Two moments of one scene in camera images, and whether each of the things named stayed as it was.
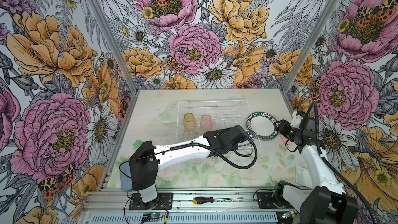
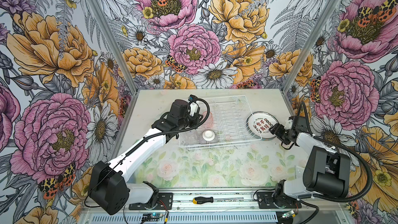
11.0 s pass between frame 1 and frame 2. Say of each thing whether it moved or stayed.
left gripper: moved
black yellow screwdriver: stayed
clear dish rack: stayed
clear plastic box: stayed
